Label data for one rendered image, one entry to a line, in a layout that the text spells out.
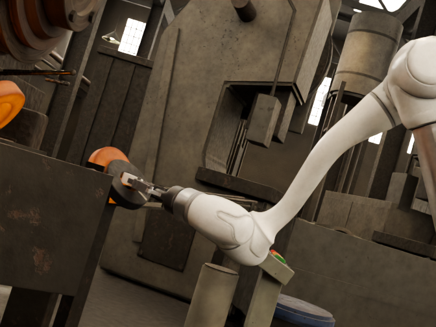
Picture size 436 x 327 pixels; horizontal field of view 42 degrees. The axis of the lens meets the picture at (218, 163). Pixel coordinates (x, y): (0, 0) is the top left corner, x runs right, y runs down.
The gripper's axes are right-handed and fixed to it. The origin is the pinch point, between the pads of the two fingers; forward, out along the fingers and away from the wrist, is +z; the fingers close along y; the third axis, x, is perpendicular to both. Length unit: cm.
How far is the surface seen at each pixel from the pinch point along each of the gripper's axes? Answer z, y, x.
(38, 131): 5.8, -30.2, 4.9
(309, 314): -30, 77, -26
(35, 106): 26.8, -19.1, 10.3
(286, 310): -23, 72, -27
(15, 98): -15, -52, 11
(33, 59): -1.2, -42.9, 20.0
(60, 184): -66, -77, 4
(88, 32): 709, 496, 156
